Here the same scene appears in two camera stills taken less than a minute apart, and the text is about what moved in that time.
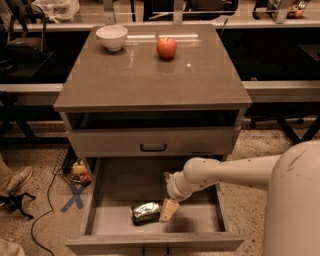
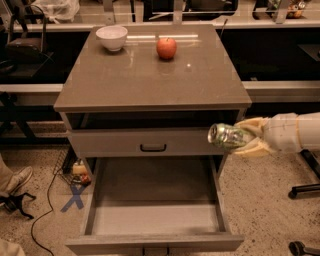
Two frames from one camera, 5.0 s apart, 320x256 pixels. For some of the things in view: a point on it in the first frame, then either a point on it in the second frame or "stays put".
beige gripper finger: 166,175 -> 255,124
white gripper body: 172,189 -> 282,132
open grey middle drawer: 111,187 stays put
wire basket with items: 72,168 stays put
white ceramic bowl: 113,36 stays put
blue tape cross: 76,192 stays put
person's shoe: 19,178 stays put
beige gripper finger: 168,209 -> 255,148
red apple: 166,48 stays put
